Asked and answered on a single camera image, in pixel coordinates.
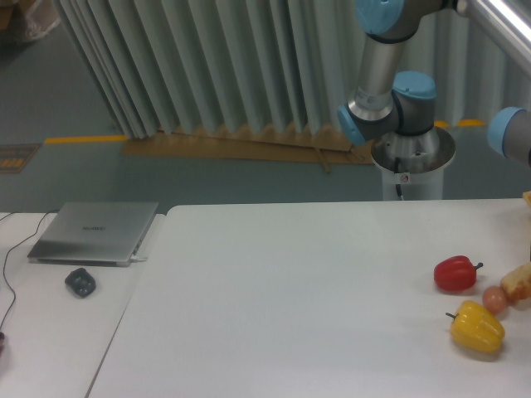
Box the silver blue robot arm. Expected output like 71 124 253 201
337 1 530 174

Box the red bell pepper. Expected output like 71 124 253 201
433 255 484 292

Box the yellow bell pepper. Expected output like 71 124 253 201
446 300 505 353

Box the wicker basket corner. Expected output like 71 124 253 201
522 191 531 207

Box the brown cardboard sheet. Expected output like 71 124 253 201
121 124 373 173

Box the pale green folding curtain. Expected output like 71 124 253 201
55 1 530 138

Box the white usb plug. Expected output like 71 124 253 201
130 256 148 263

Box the silver closed laptop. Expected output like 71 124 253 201
27 201 158 265

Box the brown egg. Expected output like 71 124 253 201
482 285 507 315

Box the bread loaf piece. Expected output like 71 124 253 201
500 262 531 304

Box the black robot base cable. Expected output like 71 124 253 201
393 157 406 201

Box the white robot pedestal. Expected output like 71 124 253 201
373 158 454 201

